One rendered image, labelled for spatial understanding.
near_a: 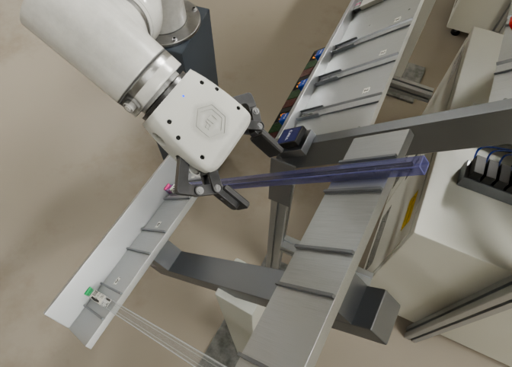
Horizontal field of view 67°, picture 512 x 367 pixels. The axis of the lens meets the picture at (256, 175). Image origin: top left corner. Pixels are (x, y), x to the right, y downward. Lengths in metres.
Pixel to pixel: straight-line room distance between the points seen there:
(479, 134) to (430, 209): 0.34
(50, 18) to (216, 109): 0.19
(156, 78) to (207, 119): 0.07
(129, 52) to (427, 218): 0.68
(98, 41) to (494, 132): 0.50
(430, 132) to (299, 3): 1.80
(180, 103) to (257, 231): 1.06
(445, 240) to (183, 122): 0.62
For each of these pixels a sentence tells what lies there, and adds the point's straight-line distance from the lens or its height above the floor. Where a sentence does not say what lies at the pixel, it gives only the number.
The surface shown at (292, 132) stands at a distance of 0.71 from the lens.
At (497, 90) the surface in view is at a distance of 0.62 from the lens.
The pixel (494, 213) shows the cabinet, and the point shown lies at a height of 0.62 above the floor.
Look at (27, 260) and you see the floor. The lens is 1.66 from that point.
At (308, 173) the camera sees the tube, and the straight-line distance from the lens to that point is 0.44.
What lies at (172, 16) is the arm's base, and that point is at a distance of 1.03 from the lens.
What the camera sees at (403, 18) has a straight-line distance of 0.93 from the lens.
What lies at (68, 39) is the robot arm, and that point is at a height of 1.10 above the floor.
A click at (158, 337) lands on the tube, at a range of 0.46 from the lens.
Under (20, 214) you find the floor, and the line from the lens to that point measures 1.76.
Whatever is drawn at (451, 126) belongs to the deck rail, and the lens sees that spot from 0.60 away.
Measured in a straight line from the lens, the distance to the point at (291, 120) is 0.82.
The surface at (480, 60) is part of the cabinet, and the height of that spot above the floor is 0.62.
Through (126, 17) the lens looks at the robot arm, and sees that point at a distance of 0.48.
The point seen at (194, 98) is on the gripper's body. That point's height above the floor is 1.02.
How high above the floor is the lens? 1.37
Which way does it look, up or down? 60 degrees down
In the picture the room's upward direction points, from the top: straight up
